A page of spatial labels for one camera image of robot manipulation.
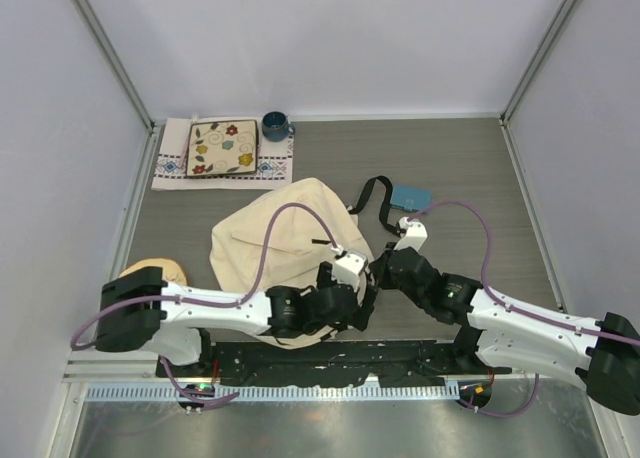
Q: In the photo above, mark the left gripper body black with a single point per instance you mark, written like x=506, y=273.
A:
x=359, y=319

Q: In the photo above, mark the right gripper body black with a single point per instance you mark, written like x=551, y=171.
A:
x=386, y=278

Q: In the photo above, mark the cream canvas backpack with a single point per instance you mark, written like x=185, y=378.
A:
x=276, y=238

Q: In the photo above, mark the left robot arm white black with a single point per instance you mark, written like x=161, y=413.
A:
x=142, y=311

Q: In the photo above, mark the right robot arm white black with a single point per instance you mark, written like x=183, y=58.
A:
x=598, y=356

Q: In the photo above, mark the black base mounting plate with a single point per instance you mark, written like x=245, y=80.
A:
x=331, y=364

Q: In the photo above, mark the white patterned placemat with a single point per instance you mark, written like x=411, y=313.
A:
x=274, y=168

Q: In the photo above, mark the dark blue ceramic mug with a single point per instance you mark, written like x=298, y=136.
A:
x=276, y=126

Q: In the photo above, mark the floral square ceramic plate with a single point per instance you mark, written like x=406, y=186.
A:
x=221, y=148

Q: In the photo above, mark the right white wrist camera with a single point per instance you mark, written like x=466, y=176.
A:
x=413, y=234

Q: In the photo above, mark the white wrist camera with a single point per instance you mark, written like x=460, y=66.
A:
x=413, y=234
x=348, y=267

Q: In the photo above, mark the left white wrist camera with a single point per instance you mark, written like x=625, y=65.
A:
x=348, y=267

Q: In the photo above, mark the slotted grey cable duct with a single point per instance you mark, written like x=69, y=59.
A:
x=369, y=391

